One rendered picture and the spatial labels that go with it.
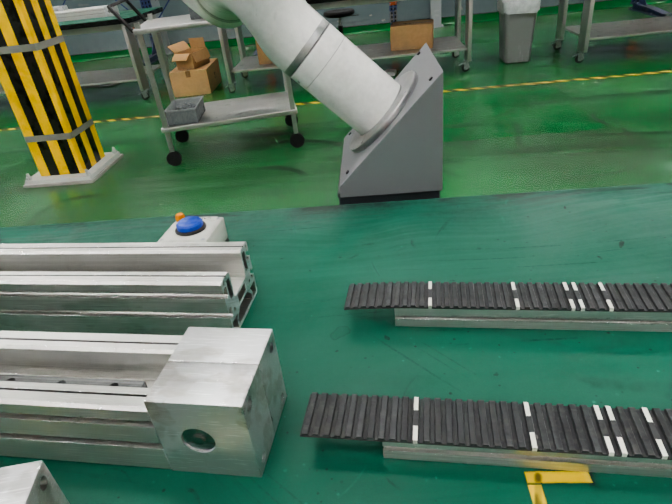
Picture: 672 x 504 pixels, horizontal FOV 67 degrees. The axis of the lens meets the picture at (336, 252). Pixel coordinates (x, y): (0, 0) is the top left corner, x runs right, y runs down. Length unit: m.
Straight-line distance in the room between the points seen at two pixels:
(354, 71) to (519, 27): 4.58
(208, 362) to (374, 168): 0.56
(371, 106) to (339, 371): 0.54
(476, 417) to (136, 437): 0.31
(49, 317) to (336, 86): 0.59
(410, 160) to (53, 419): 0.68
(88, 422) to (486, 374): 0.40
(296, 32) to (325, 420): 0.67
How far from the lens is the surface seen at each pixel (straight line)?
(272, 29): 0.96
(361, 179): 0.96
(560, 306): 0.64
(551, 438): 0.50
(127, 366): 0.58
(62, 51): 3.91
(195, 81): 5.58
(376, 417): 0.51
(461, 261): 0.77
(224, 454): 0.51
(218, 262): 0.70
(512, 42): 5.52
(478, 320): 0.64
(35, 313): 0.80
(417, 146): 0.94
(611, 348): 0.65
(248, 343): 0.51
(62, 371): 0.64
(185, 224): 0.81
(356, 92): 0.97
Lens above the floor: 1.20
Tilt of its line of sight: 31 degrees down
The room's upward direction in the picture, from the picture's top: 7 degrees counter-clockwise
